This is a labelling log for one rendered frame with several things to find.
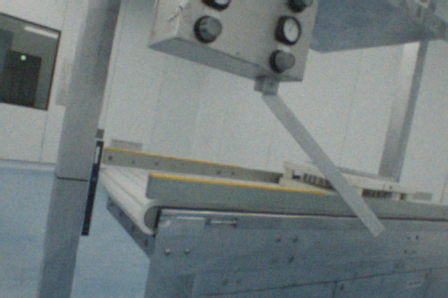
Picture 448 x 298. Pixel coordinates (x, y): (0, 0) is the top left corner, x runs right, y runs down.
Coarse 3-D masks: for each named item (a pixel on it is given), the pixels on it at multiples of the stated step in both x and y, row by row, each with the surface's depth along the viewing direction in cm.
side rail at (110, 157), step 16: (112, 160) 69; (128, 160) 71; (144, 160) 73; (160, 160) 75; (176, 160) 77; (208, 176) 82; (224, 176) 84; (240, 176) 87; (256, 176) 89; (272, 176) 92; (416, 192) 133
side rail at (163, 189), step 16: (160, 192) 46; (176, 192) 48; (192, 192) 49; (208, 192) 51; (224, 192) 52; (240, 192) 54; (256, 192) 55; (272, 192) 57; (288, 192) 59; (304, 192) 61; (288, 208) 60; (304, 208) 62; (320, 208) 64; (336, 208) 66; (384, 208) 75; (400, 208) 79; (416, 208) 83; (432, 208) 87
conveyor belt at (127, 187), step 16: (112, 176) 63; (128, 176) 63; (144, 176) 66; (112, 192) 59; (128, 192) 54; (144, 192) 52; (128, 208) 51; (144, 208) 47; (208, 208) 53; (224, 208) 55; (240, 208) 56; (256, 208) 58; (272, 208) 60; (144, 224) 48
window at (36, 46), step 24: (0, 24) 435; (24, 24) 452; (0, 48) 439; (24, 48) 456; (48, 48) 474; (0, 72) 444; (24, 72) 461; (48, 72) 479; (0, 96) 448; (24, 96) 466; (48, 96) 484
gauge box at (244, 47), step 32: (160, 0) 48; (192, 0) 42; (256, 0) 46; (288, 0) 49; (160, 32) 46; (192, 32) 42; (224, 32) 45; (256, 32) 47; (224, 64) 51; (256, 64) 48
